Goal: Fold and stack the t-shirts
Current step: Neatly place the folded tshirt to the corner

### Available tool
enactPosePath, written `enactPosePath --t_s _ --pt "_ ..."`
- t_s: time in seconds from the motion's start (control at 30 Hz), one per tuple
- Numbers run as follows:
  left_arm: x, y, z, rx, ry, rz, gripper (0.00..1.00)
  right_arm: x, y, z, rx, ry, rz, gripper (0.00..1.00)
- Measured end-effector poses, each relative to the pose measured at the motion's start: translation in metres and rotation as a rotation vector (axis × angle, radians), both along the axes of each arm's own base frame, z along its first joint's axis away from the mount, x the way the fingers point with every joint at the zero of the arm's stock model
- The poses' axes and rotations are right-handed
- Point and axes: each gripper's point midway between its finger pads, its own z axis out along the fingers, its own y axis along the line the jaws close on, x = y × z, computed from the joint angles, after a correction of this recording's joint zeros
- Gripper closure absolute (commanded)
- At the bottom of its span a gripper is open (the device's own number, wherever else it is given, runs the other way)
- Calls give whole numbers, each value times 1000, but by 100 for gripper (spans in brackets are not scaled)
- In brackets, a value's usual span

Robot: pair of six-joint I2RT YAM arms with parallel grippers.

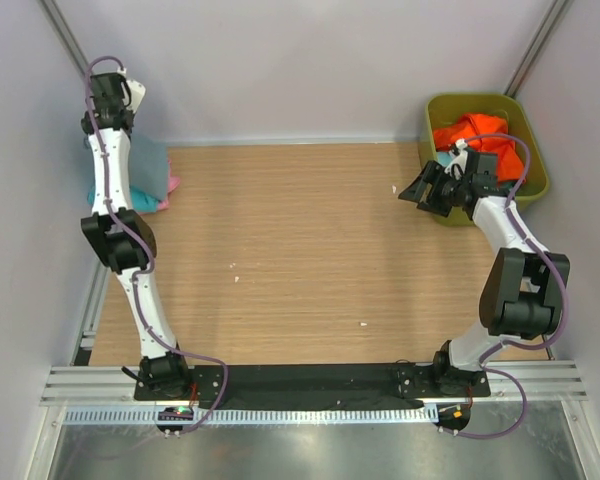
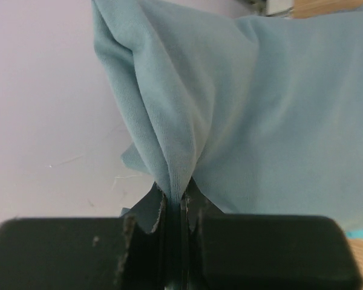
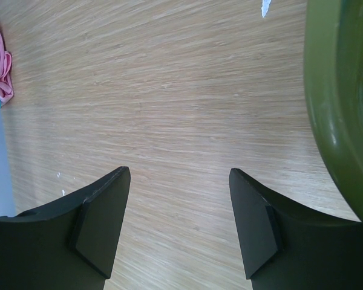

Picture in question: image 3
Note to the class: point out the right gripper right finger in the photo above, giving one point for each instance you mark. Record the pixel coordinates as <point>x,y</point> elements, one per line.
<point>287,245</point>

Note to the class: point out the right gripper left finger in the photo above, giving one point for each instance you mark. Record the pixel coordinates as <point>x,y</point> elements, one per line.
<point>69,243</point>

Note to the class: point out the folded pink t shirt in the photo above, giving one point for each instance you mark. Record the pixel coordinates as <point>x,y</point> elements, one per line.
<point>6,87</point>

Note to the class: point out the olive green plastic bin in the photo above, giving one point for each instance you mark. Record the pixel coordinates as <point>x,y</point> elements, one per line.
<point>333,84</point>

